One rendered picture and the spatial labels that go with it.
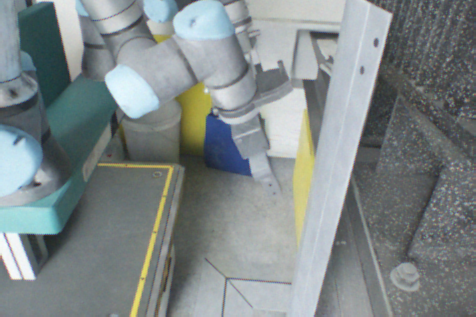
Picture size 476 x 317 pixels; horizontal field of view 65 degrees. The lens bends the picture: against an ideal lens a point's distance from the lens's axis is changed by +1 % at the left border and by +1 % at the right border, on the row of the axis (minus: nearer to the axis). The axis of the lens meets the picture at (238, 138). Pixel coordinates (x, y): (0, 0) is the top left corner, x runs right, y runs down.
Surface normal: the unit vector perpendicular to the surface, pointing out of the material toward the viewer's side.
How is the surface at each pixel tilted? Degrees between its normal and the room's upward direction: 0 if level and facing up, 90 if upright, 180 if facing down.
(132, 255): 0
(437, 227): 90
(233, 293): 7
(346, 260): 0
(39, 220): 90
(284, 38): 90
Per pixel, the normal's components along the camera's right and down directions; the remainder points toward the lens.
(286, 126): -0.08, 0.53
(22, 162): 0.37, 0.62
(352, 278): 0.04, -0.84
